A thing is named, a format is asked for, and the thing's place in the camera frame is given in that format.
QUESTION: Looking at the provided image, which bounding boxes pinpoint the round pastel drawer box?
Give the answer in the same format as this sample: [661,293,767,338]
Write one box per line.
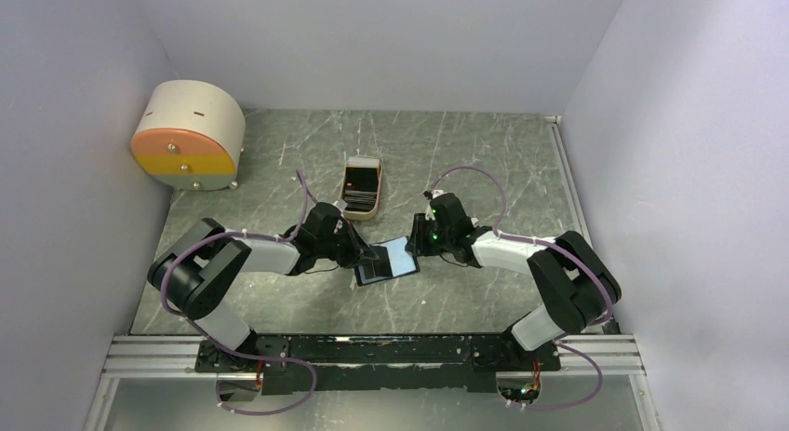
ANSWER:
[130,80,246,191]

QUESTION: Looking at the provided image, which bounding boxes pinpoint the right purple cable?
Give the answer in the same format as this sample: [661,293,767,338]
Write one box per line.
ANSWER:
[423,165,618,412]

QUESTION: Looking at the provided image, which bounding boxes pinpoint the purple cable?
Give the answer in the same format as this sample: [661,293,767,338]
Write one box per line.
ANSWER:
[160,169,318,417]
[423,165,618,412]

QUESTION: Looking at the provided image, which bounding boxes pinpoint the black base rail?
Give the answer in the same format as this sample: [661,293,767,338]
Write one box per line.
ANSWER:
[194,333,561,396]

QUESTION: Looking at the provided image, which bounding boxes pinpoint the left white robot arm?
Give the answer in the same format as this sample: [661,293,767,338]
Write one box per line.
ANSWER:
[146,202,385,371]

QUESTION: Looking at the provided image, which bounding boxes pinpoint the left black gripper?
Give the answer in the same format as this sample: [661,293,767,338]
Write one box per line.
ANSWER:
[317,220,381,270]

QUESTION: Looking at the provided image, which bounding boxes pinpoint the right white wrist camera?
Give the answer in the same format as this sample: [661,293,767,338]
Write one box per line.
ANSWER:
[422,189,445,220]

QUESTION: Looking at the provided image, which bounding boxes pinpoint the black leather card holder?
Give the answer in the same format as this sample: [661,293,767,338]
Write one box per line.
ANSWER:
[354,236,420,287]

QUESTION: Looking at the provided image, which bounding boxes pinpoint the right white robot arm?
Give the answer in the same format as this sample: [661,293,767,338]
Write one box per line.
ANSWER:
[406,190,622,370]

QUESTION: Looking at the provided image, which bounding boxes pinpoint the black credit card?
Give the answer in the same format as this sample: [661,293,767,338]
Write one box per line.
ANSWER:
[360,246,393,280]

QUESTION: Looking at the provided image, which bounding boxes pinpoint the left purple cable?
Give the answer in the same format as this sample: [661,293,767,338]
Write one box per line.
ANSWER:
[160,169,318,417]

